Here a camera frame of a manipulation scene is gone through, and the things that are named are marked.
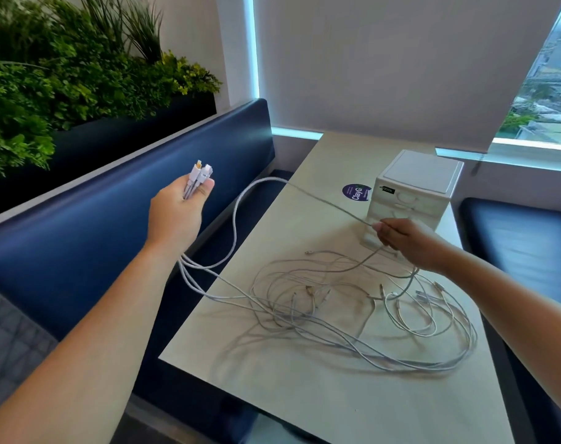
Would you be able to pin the person's right hand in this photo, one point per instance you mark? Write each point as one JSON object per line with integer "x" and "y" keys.
{"x": 414, "y": 242}

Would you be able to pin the person's left hand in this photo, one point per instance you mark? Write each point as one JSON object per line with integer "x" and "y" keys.
{"x": 174, "y": 217}

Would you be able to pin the white mini drawer cabinet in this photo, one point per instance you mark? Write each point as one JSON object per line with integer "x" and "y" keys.
{"x": 423, "y": 173}

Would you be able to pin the person's right forearm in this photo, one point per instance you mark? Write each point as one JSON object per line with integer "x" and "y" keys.
{"x": 520, "y": 328}

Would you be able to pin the person's left forearm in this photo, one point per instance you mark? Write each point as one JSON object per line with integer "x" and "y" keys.
{"x": 77, "y": 356}

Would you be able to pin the black planter box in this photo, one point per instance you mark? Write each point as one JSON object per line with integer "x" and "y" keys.
{"x": 114, "y": 143}

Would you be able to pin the blue padded bench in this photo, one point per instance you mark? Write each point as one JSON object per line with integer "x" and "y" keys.
{"x": 100, "y": 235}
{"x": 525, "y": 245}

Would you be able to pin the round purple sticker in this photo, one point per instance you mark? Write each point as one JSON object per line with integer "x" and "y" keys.
{"x": 356, "y": 192}

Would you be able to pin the white table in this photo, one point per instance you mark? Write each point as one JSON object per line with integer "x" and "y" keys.
{"x": 326, "y": 157}

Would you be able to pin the green leafy plants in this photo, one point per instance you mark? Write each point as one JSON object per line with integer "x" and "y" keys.
{"x": 54, "y": 73}

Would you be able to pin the white roller blind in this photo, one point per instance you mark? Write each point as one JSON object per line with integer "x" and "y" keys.
{"x": 400, "y": 55}

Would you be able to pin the glass window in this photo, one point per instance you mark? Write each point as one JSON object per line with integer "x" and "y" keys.
{"x": 548, "y": 97}

